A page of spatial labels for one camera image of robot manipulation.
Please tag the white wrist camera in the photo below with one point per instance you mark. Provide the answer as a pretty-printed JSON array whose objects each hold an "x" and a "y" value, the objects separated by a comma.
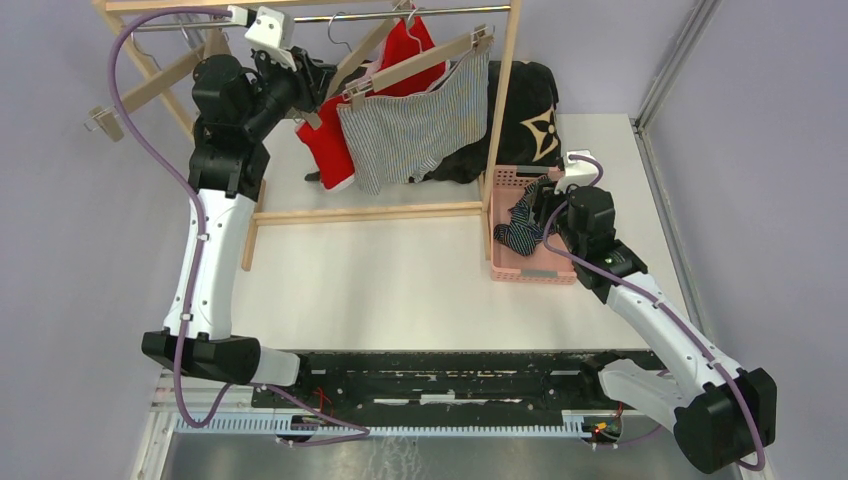
[
  {"x": 267, "y": 30},
  {"x": 581, "y": 168}
]

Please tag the white slotted cable duct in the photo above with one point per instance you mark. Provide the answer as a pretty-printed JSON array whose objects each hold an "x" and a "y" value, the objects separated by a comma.
[{"x": 293, "y": 426}]

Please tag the grey striped underwear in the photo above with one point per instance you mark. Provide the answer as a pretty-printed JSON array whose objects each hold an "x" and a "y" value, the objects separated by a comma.
[{"x": 394, "y": 140}]

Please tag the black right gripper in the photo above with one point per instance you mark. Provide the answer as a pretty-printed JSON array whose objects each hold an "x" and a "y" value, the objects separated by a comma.
[{"x": 544, "y": 195}]

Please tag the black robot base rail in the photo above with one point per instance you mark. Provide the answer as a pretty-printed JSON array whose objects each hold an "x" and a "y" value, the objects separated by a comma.
[{"x": 448, "y": 389}]

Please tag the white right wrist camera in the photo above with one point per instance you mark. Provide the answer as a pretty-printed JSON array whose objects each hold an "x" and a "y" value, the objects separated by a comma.
[{"x": 581, "y": 168}]

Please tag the wooden hanger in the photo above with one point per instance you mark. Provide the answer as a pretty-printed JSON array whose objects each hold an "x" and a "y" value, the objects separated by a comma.
[
  {"x": 159, "y": 85},
  {"x": 349, "y": 64},
  {"x": 479, "y": 38}
]

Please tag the navy striped underwear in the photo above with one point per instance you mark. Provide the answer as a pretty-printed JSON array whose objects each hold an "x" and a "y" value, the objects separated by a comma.
[{"x": 523, "y": 234}]

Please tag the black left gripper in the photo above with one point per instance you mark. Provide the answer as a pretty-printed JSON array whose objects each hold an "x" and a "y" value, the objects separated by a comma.
[{"x": 311, "y": 78}]

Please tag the wooden clothes rack frame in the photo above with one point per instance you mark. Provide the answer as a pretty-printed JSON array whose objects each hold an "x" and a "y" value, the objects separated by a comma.
[{"x": 113, "y": 13}]

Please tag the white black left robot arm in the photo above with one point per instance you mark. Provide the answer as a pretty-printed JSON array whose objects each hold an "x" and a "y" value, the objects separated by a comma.
[{"x": 238, "y": 108}]

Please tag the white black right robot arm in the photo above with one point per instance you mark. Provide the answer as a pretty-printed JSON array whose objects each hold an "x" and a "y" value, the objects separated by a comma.
[{"x": 718, "y": 412}]

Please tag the red underwear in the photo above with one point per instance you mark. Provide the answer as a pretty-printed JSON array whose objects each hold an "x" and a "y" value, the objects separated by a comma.
[{"x": 326, "y": 142}]

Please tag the metal hanging rod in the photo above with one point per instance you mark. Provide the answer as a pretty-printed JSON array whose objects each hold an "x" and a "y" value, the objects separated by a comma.
[{"x": 223, "y": 21}]

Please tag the pink plastic basket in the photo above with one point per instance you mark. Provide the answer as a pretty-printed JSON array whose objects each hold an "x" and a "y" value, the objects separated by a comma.
[{"x": 544, "y": 266}]

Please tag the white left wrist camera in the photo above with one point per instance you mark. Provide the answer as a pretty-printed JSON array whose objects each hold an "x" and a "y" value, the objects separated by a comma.
[{"x": 267, "y": 30}]

